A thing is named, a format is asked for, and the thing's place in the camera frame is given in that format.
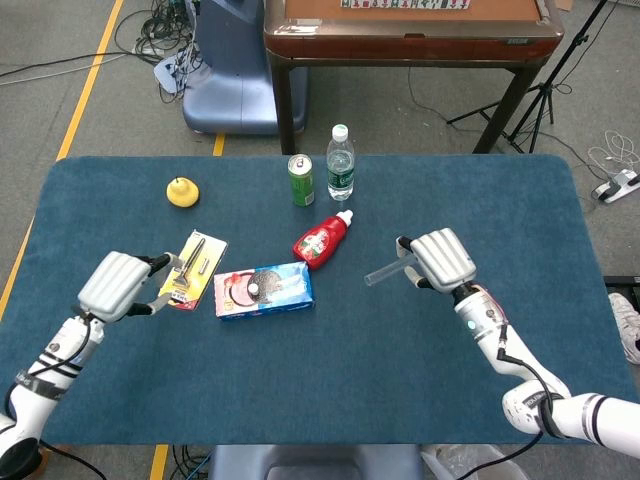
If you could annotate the brown mahjong table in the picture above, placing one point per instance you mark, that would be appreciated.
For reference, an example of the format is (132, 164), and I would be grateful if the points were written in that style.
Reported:
(410, 47)

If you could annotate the black tripod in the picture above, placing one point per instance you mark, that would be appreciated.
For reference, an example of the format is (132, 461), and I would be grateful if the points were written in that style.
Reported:
(546, 90)

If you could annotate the clear plastic bag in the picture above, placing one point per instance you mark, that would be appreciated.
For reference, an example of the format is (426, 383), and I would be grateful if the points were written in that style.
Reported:
(450, 465)

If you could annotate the blue cookie box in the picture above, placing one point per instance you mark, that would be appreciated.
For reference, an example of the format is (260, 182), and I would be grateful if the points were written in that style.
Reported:
(285, 290)

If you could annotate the blue-grey robot torso base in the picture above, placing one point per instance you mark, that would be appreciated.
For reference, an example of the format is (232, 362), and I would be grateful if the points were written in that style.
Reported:
(315, 462)

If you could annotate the row of mahjong tiles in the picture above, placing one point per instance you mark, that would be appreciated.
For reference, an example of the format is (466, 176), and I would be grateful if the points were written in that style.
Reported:
(405, 3)

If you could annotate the green soda can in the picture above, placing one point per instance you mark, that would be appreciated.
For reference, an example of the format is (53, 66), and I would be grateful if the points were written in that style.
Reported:
(301, 185)

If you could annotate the clear plastic water bottle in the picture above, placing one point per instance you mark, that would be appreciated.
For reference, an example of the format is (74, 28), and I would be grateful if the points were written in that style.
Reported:
(341, 172)

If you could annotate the red ketchup bottle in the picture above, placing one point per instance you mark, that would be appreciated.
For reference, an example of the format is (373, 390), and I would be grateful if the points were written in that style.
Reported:
(320, 242)

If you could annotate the white round ball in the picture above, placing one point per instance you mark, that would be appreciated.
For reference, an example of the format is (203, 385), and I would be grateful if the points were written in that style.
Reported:
(255, 288)

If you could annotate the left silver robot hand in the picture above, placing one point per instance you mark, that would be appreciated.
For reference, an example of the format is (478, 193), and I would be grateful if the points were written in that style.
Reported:
(112, 285)

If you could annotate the white power strip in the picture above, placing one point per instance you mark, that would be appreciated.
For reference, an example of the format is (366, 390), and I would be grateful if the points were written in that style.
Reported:
(617, 186)

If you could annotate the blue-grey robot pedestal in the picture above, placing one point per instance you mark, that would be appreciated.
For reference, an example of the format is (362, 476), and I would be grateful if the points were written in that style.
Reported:
(230, 75)

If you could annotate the razor in yellow package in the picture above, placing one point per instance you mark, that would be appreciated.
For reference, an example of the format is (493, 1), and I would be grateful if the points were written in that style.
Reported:
(205, 260)

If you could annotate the blue table mat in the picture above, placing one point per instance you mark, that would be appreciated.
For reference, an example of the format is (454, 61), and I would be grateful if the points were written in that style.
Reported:
(350, 375)

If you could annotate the clear glass test tube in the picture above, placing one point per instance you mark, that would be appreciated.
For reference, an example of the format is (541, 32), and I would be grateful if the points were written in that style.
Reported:
(385, 272)

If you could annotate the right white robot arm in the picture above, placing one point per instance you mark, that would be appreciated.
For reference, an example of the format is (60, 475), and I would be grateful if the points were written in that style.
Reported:
(480, 320)

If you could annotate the white shoe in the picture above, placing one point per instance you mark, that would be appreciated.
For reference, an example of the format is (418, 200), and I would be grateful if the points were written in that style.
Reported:
(627, 325)

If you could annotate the yellow pear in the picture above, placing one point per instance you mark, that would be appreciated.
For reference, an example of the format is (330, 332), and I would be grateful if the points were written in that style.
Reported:
(183, 194)

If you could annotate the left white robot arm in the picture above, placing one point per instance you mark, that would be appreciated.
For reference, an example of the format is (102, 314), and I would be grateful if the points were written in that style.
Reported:
(50, 360)

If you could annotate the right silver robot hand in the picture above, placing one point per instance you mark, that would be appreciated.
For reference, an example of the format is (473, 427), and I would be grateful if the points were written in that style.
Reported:
(445, 260)

